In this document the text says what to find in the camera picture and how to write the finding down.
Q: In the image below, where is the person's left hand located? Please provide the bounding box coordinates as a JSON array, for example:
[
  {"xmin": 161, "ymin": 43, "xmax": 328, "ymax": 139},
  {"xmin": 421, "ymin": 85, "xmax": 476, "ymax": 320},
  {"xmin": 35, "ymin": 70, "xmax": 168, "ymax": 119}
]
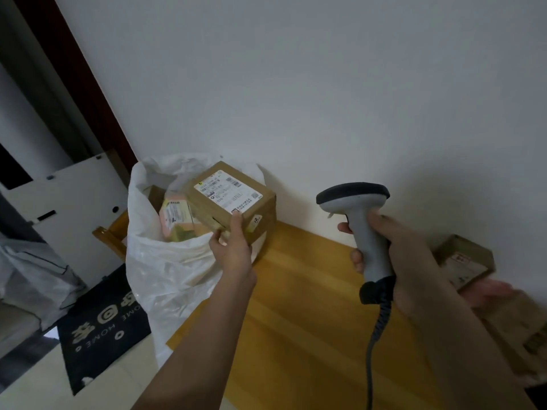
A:
[{"xmin": 209, "ymin": 211, "xmax": 257, "ymax": 289}]

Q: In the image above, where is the person's right hand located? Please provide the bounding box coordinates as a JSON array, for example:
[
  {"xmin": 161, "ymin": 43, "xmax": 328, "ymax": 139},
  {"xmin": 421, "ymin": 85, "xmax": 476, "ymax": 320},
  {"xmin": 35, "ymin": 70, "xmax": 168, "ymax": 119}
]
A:
[{"xmin": 338, "ymin": 212, "xmax": 446, "ymax": 319}]

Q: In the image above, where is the grey handheld barcode scanner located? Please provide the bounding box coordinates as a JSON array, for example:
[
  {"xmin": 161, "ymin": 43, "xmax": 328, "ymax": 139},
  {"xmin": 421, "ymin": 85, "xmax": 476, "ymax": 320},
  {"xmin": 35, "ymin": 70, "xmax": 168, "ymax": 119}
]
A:
[{"xmin": 316, "ymin": 182, "xmax": 396, "ymax": 306}]

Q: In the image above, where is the cardboard box with white label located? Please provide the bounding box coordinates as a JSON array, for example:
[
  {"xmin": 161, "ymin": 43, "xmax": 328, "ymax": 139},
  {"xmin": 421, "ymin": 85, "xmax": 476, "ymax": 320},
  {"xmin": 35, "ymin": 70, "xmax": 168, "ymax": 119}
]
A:
[{"xmin": 184, "ymin": 161, "xmax": 277, "ymax": 247}]

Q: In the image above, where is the person's right forearm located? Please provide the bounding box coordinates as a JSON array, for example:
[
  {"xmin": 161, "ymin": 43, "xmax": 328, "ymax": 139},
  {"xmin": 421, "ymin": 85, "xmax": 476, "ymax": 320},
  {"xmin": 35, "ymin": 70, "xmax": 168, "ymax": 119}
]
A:
[{"xmin": 395, "ymin": 273, "xmax": 537, "ymax": 410}]

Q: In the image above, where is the person's left forearm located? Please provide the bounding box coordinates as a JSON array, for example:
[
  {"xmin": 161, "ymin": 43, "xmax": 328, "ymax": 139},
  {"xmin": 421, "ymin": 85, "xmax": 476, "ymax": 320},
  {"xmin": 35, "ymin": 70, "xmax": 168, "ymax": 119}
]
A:
[{"xmin": 132, "ymin": 273, "xmax": 257, "ymax": 410}]

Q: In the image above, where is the pink parcel with label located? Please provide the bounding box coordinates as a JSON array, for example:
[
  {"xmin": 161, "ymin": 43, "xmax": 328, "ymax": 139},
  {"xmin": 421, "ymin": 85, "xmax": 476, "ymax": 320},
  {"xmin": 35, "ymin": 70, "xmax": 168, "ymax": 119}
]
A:
[{"xmin": 158, "ymin": 191, "xmax": 195, "ymax": 243}]

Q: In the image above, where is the white plastic bag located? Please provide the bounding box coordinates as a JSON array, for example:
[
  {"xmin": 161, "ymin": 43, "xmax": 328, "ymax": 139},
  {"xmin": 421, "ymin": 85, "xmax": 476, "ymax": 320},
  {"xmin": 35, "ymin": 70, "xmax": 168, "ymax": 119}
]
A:
[{"xmin": 126, "ymin": 153, "xmax": 268, "ymax": 368}]

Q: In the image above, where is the small labelled cardboard box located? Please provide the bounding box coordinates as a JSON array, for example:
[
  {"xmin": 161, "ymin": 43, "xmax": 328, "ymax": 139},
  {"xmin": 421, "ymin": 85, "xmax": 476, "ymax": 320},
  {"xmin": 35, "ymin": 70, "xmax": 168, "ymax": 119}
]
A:
[{"xmin": 431, "ymin": 234, "xmax": 497, "ymax": 292}]

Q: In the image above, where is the pink wrapped parcel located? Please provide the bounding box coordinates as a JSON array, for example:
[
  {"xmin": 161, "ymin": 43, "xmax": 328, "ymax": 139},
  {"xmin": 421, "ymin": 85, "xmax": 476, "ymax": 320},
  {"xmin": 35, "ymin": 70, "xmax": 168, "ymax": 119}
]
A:
[{"xmin": 461, "ymin": 278, "xmax": 520, "ymax": 309}]

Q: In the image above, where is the wooden chair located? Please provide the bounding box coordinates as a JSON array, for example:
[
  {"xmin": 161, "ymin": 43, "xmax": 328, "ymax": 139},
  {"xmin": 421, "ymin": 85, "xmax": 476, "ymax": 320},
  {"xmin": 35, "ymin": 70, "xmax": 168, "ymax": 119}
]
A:
[{"xmin": 92, "ymin": 210, "xmax": 130, "ymax": 262}]

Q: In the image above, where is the white cabinet panel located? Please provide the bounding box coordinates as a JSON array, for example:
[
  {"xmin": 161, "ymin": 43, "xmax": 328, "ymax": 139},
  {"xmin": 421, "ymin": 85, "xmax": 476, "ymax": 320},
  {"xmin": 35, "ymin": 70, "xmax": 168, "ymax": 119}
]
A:
[{"xmin": 0, "ymin": 151, "xmax": 130, "ymax": 291}]

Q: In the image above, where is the large brown cardboard box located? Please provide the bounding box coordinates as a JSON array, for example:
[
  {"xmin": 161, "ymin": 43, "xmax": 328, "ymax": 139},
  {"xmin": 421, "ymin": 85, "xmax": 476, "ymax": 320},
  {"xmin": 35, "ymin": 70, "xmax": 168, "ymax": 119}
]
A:
[{"xmin": 481, "ymin": 289, "xmax": 547, "ymax": 382}]

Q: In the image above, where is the dark printed doormat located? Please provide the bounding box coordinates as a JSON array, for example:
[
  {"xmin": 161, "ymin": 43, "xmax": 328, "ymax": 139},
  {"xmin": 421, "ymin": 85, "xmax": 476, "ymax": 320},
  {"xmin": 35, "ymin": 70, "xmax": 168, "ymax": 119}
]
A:
[{"xmin": 56, "ymin": 264, "xmax": 153, "ymax": 396}]

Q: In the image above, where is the grey plastic sack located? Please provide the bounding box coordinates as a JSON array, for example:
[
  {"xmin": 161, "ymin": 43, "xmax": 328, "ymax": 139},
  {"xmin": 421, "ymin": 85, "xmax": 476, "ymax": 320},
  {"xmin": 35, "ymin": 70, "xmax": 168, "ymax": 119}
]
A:
[{"xmin": 0, "ymin": 232, "xmax": 87, "ymax": 331}]

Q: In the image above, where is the dark coiled scanner cable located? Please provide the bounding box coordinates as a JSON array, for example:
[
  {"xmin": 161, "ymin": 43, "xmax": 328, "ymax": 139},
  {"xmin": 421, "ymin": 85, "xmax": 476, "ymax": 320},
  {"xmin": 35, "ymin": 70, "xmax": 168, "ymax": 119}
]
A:
[{"xmin": 364, "ymin": 300, "xmax": 393, "ymax": 410}]

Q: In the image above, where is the dark red door frame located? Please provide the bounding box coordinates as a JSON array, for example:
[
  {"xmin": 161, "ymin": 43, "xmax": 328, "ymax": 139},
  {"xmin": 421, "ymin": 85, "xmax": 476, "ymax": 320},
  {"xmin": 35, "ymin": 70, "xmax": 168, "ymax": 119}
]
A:
[{"xmin": 9, "ymin": 0, "xmax": 138, "ymax": 186}]

